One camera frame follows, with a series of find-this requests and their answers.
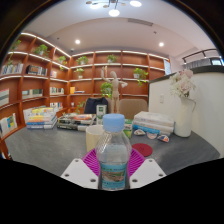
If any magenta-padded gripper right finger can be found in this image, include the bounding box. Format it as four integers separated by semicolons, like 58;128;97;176
128;148;167;190

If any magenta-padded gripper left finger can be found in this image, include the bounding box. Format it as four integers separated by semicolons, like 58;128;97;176
60;148;101;190

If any clear blue-capped water bottle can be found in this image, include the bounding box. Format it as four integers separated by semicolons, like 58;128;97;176
95;113;133;192

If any flat round red coaster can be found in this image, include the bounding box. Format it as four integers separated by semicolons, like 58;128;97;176
131;142;154;158

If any cream ceramic cup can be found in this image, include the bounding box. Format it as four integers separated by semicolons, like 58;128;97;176
85;124;105;153

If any stack of dark books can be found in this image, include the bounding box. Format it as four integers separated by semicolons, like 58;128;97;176
55;113;98;132

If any white jug vase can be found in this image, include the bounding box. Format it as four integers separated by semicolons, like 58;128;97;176
173;96;197;138

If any stack of colourful books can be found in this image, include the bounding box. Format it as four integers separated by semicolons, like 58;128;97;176
25;106;58;130

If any green and white carton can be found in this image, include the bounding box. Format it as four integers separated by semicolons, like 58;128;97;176
95;104;108;126

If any beige chair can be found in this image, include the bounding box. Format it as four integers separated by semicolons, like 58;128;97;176
118;98;149;120

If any dark blue chair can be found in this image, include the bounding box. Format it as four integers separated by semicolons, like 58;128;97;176
83;96;109;115

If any wooden artist mannequin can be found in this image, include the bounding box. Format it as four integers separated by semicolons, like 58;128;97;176
100;65;129;114

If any wooden shelf unit with books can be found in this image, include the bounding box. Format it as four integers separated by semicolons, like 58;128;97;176
0;31;172;158

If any dark-framed screen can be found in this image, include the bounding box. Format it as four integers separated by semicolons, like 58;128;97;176
210;58;224;67

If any ceiling air vent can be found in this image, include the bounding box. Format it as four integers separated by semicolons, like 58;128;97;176
127;17;154;27

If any ceiling lamp with round lights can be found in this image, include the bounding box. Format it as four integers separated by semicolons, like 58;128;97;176
85;0;143;18

